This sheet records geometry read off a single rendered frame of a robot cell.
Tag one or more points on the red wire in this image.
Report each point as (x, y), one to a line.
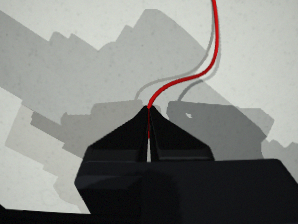
(152, 99)

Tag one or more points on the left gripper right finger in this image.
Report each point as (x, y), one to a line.
(172, 143)

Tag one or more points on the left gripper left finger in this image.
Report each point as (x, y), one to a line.
(123, 143)

